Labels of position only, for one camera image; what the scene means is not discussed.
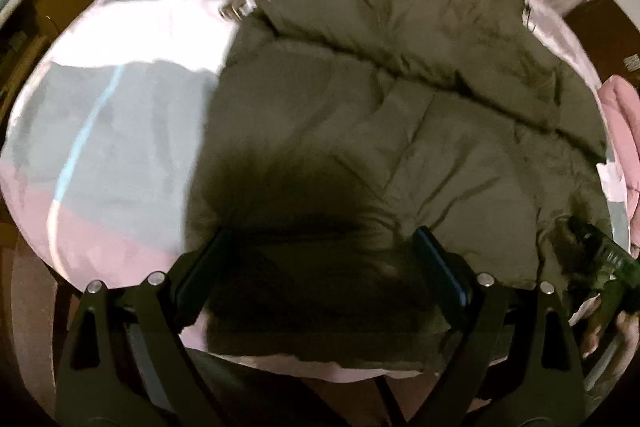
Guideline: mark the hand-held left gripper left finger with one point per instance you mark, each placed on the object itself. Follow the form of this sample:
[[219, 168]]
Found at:
[[194, 274]]

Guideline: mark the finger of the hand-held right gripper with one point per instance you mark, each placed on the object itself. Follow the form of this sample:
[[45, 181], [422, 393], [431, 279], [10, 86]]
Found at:
[[567, 257]]

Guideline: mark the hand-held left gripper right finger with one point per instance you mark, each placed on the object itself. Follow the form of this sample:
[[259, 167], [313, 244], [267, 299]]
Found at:
[[442, 268]]

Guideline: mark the olive green puffer jacket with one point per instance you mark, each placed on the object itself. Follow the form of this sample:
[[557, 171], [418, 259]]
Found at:
[[380, 117]]

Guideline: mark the person's right hand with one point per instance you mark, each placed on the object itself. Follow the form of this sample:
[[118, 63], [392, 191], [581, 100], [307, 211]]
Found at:
[[592, 334]]

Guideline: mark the pink cloth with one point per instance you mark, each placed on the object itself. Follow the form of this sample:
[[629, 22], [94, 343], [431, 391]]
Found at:
[[625, 132]]

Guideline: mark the person's dark pants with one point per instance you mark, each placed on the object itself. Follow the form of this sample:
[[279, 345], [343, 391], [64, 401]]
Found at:
[[280, 394]]

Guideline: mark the pink grey blue bed sheet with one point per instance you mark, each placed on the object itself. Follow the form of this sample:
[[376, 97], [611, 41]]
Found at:
[[115, 117]]

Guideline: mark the dark wooden door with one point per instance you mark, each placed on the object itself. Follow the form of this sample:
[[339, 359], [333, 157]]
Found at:
[[605, 34]]

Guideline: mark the striped patterned cloth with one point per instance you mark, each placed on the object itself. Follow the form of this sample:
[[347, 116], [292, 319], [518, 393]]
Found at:
[[244, 4]]

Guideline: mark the brown wooden cabinet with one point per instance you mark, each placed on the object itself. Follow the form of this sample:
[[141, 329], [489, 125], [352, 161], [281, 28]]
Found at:
[[47, 7]]

